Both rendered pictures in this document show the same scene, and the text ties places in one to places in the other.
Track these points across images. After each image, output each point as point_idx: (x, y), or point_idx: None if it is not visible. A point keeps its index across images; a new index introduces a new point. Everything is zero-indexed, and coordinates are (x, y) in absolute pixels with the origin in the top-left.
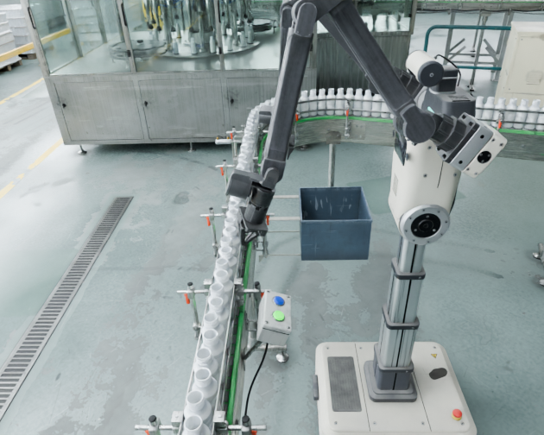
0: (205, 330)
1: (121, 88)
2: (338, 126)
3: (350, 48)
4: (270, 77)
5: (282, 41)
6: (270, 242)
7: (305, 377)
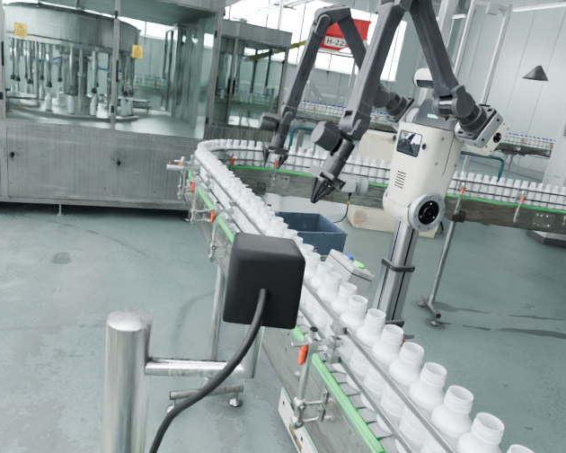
0: (306, 270)
1: None
2: (264, 177)
3: (419, 34)
4: (163, 143)
5: (308, 48)
6: (183, 299)
7: (266, 418)
